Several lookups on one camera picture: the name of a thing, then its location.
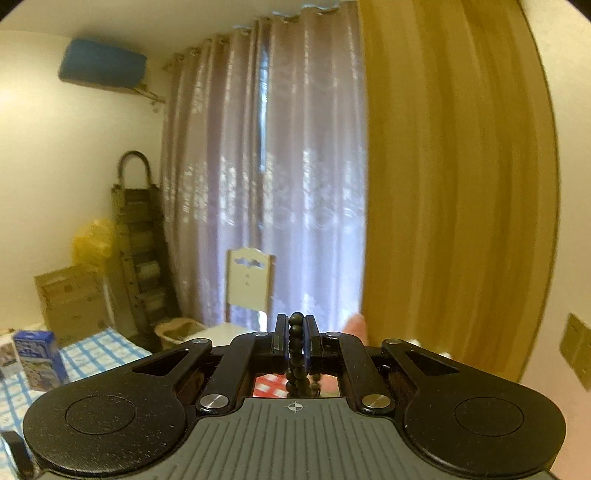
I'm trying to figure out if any wooden wardrobe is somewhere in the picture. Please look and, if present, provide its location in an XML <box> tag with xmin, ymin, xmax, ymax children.
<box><xmin>358</xmin><ymin>0</ymin><xmax>561</xmax><ymax>384</ymax></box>

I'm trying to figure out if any blue carton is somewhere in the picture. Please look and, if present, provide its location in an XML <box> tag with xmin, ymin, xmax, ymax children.
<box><xmin>12</xmin><ymin>330</ymin><xmax>70</xmax><ymax>392</ymax></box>

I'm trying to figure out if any cardboard box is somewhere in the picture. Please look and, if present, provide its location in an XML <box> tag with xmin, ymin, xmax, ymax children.
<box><xmin>34</xmin><ymin>264</ymin><xmax>112</xmax><ymax>347</ymax></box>

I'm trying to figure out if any white wooden chair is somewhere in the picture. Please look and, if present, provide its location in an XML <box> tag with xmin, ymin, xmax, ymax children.
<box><xmin>198</xmin><ymin>247</ymin><xmax>277</xmax><ymax>347</ymax></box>

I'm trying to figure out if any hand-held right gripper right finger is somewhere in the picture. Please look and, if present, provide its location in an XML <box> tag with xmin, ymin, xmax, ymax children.
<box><xmin>302</xmin><ymin>314</ymin><xmax>462</xmax><ymax>414</ymax></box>

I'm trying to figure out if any small printed box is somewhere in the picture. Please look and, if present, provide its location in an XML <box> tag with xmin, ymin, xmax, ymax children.
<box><xmin>0</xmin><ymin>329</ymin><xmax>21</xmax><ymax>379</ymax></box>

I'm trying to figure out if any blue checked bed cloth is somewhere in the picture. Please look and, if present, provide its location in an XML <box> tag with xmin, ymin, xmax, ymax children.
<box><xmin>0</xmin><ymin>327</ymin><xmax>153</xmax><ymax>480</ymax></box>

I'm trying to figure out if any red checkered tablecloth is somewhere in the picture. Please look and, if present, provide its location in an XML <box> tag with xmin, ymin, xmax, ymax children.
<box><xmin>252</xmin><ymin>374</ymin><xmax>291</xmax><ymax>398</ymax></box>

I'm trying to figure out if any beige wall socket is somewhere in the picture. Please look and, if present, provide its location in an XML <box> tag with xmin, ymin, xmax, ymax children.
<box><xmin>560</xmin><ymin>313</ymin><xmax>591</xmax><ymax>391</ymax></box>

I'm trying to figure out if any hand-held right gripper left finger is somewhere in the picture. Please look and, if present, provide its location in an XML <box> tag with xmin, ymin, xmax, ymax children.
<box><xmin>131</xmin><ymin>314</ymin><xmax>291</xmax><ymax>415</ymax></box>

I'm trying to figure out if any air conditioner with blue cover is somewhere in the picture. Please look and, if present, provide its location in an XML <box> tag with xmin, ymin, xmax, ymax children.
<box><xmin>58</xmin><ymin>38</ymin><xmax>148</xmax><ymax>90</ymax></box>

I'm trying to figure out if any dark folding rack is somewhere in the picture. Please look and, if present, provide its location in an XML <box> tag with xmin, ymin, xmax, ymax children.
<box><xmin>110</xmin><ymin>151</ymin><xmax>183</xmax><ymax>337</ymax></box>

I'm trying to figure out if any yellow plastic bag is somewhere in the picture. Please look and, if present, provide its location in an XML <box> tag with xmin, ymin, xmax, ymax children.
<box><xmin>72</xmin><ymin>219</ymin><xmax>118</xmax><ymax>273</ymax></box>

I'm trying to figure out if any purple patterned curtain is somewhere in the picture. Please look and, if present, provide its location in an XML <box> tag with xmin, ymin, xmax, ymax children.
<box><xmin>159</xmin><ymin>0</ymin><xmax>370</xmax><ymax>330</ymax></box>

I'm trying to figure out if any beige plastic basket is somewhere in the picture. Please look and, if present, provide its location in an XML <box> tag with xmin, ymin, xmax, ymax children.
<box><xmin>154</xmin><ymin>318</ymin><xmax>208</xmax><ymax>354</ymax></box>

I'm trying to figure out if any dark bead bracelet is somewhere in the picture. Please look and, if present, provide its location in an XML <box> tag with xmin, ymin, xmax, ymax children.
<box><xmin>284</xmin><ymin>312</ymin><xmax>324</xmax><ymax>398</ymax></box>

